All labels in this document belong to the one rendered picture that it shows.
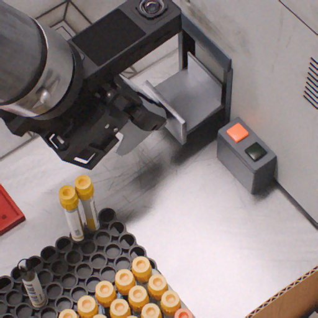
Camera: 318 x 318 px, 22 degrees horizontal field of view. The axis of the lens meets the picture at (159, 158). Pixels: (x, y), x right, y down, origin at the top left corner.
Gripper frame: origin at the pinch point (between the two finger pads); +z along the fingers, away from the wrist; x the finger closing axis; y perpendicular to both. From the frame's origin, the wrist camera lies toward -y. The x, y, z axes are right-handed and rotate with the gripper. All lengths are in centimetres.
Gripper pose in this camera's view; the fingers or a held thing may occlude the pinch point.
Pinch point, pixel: (160, 111)
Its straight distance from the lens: 85.8
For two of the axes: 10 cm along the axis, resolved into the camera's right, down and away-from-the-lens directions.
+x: 6.0, 6.7, -4.3
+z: 4.3, 1.8, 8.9
